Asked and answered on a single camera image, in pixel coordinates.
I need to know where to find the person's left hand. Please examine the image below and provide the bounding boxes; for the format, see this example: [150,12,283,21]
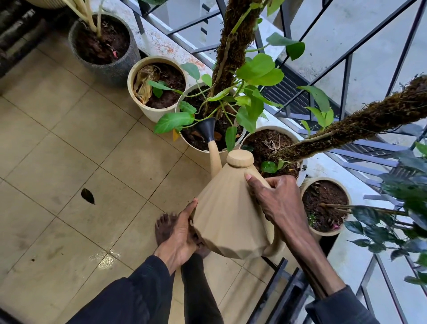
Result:
[153,198,201,275]

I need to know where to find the person's right hand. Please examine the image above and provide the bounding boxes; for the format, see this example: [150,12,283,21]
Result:
[244,172,313,241]

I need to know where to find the beige watering can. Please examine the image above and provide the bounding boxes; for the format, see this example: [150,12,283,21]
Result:
[191,117,285,260]

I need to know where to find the person's right forearm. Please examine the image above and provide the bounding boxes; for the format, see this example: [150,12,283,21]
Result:
[283,225,381,324]

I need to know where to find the person's bare foot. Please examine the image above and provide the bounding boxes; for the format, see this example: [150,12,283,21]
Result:
[154,213,211,259]

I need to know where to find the cream pot with leaning pole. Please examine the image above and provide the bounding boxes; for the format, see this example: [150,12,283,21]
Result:
[239,126,308,188]

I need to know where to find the cream pot with dark shrub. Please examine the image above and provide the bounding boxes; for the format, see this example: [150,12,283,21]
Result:
[300,176,353,238]

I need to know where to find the cream pot with pothos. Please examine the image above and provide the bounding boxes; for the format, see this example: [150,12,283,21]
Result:
[175,82,248,165]

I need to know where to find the person's leg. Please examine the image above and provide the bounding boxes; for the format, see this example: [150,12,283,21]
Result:
[181,253,225,324]

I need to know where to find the black metal stand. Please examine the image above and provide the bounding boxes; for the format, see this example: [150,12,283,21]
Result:
[246,256,316,324]

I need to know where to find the green pothos plant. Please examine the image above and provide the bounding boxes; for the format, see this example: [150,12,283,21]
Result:
[147,0,335,174]

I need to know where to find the leaning moss pole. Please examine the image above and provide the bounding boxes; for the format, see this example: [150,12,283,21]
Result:
[270,75,427,165]

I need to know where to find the cream pot with dry leaf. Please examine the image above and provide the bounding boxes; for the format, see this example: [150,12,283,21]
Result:
[127,56,188,124]

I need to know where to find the dry yellow leaf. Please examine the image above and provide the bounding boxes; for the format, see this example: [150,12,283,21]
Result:
[133,64,161,105]

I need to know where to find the upright moss pole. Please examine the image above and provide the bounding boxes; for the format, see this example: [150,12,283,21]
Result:
[203,0,268,115]

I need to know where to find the dark-leaved shrub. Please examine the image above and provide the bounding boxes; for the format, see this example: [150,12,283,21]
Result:
[320,141,427,287]

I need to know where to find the black metal railing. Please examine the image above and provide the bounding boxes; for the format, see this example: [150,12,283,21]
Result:
[119,0,427,324]

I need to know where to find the grey textured plant pot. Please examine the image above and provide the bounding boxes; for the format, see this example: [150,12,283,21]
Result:
[68,12,141,87]

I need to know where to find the pale plant stems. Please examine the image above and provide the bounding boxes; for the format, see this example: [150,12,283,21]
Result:
[61,0,105,38]

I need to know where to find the cream ribbed pot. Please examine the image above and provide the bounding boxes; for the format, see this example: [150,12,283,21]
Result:
[26,0,68,9]

